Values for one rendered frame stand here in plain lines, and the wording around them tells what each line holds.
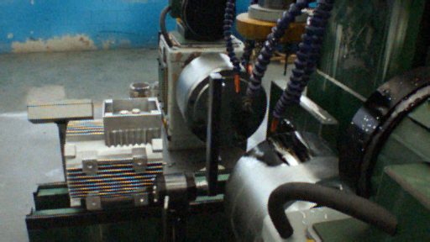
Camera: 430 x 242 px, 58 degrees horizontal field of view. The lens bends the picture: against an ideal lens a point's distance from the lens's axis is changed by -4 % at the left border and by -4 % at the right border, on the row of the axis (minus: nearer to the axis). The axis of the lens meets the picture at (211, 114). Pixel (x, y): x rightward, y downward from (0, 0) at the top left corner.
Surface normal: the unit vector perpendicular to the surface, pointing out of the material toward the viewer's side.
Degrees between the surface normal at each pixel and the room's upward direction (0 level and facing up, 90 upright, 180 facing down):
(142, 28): 90
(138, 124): 90
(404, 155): 68
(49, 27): 90
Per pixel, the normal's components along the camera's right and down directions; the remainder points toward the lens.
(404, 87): -0.48, -0.76
